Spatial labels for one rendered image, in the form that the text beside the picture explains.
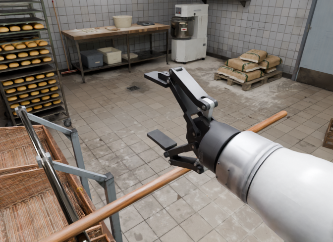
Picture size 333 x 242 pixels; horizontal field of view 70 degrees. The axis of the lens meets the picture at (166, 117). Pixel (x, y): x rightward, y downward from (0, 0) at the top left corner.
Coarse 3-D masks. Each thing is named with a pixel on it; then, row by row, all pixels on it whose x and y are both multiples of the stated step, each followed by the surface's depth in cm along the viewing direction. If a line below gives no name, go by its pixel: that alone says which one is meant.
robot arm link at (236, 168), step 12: (252, 132) 33; (228, 144) 32; (240, 144) 31; (252, 144) 30; (264, 144) 30; (276, 144) 30; (228, 156) 31; (240, 156) 30; (252, 156) 29; (264, 156) 29; (216, 168) 33; (228, 168) 31; (240, 168) 29; (252, 168) 28; (228, 180) 31; (240, 180) 29; (240, 192) 30
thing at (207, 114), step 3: (204, 99) 36; (207, 99) 36; (210, 102) 35; (213, 102) 36; (210, 105) 35; (213, 105) 36; (198, 108) 36; (210, 108) 35; (204, 111) 37; (207, 111) 36; (210, 111) 36; (204, 114) 37; (207, 114) 36; (210, 114) 36; (207, 117) 36; (210, 117) 37; (210, 120) 37
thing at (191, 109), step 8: (168, 80) 40; (176, 88) 40; (176, 96) 40; (184, 96) 40; (184, 104) 39; (192, 104) 40; (184, 112) 39; (192, 112) 39; (200, 112) 40; (192, 120) 38; (192, 128) 38
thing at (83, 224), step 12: (264, 120) 102; (276, 120) 104; (180, 168) 74; (156, 180) 69; (168, 180) 71; (132, 192) 65; (144, 192) 66; (108, 204) 62; (120, 204) 62; (96, 216) 59; (108, 216) 60; (72, 228) 56; (84, 228) 57; (48, 240) 53; (60, 240) 54
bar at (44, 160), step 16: (16, 112) 117; (32, 128) 101; (64, 128) 136; (32, 144) 93; (48, 160) 83; (80, 160) 150; (48, 176) 76; (80, 176) 154; (96, 176) 102; (112, 176) 107; (64, 192) 70; (112, 192) 110; (64, 208) 65; (112, 224) 119; (80, 240) 57
